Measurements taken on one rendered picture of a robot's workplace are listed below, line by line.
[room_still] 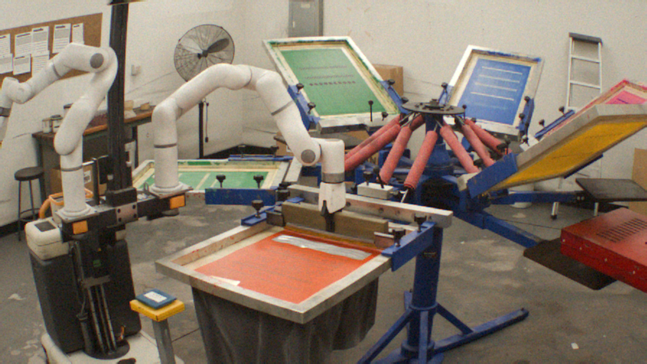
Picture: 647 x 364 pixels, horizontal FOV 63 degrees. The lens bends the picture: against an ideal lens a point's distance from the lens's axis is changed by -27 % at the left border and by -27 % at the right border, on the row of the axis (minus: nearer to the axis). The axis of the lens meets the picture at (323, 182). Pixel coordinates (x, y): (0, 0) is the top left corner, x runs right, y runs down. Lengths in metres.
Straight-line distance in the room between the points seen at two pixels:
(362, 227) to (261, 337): 0.55
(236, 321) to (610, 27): 4.81
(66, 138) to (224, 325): 0.81
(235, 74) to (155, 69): 4.60
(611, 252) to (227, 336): 1.31
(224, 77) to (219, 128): 5.43
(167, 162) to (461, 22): 4.53
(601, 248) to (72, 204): 1.77
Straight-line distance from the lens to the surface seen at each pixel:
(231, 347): 2.20
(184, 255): 2.20
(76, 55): 2.04
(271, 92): 2.26
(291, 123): 2.25
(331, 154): 2.29
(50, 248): 2.78
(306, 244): 2.37
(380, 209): 2.56
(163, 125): 2.33
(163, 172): 2.38
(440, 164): 3.03
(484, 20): 6.39
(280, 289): 2.02
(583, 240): 2.08
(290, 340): 2.00
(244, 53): 7.87
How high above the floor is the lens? 1.78
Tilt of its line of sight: 15 degrees down
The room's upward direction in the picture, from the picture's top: straight up
